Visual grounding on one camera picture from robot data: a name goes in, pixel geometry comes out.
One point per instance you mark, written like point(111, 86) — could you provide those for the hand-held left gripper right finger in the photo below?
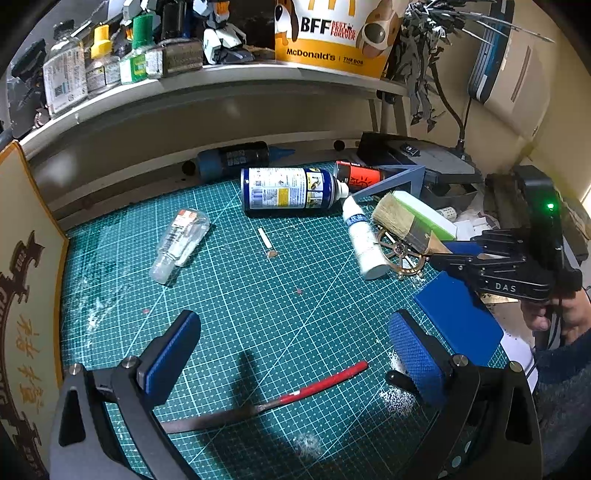
point(418, 357)

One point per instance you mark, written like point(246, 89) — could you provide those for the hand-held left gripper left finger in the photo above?
point(173, 355)

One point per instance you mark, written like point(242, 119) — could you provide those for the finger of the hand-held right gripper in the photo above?
point(503, 242)
point(498, 277)

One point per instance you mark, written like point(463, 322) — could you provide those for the bristle brush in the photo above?
point(392, 217)

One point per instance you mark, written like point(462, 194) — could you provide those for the brown cardboard box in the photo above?
point(27, 286)

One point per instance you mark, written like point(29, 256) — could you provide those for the person's right forearm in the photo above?
point(563, 406)

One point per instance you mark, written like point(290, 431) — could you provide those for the person's right hand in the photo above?
point(577, 314)

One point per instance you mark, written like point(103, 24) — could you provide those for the pile of white plastic parts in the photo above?
point(471, 220)

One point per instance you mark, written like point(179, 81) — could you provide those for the blue rectangular block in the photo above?
point(461, 318)

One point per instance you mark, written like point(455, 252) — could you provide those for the brass ship wheel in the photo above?
point(400, 253)

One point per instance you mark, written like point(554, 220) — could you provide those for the clear plastic pack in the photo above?
point(178, 244)

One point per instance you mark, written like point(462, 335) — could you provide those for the green cutting mat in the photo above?
point(277, 300)

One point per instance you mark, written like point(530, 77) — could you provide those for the black gooseneck stand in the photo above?
point(455, 129)

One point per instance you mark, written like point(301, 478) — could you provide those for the white glue bottle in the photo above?
point(364, 240)

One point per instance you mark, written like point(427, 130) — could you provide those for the small white stick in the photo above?
point(265, 240)

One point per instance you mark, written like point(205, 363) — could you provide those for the beige flat box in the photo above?
point(524, 83)

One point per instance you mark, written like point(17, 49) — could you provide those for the red black can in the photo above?
point(360, 177)

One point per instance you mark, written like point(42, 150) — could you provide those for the blue white power strip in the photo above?
point(491, 50)

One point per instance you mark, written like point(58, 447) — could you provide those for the dark winged model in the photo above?
point(420, 69)

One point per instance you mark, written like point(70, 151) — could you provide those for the white blue spray can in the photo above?
point(286, 191)

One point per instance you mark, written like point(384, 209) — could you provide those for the dark blue capped bottle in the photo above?
point(235, 159)

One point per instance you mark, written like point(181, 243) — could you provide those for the white riser shelf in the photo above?
point(207, 106)

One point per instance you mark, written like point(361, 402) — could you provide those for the paper bucket dog print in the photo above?
point(332, 41)

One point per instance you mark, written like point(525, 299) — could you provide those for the small green white box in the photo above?
point(154, 63)

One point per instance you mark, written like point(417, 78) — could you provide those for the clear glass bottle white label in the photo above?
point(64, 83)

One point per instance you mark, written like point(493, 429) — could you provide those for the yellow capped bottle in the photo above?
point(102, 69)

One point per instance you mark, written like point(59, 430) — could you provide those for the green capped bottle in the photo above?
point(136, 60)

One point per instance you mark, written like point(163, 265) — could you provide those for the small dark box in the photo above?
point(182, 56)

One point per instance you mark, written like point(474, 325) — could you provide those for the white blue robot model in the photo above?
point(217, 44)

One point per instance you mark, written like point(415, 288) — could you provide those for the small black object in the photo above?
point(28, 60)

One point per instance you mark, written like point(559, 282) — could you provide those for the grey triangular frame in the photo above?
point(416, 184)

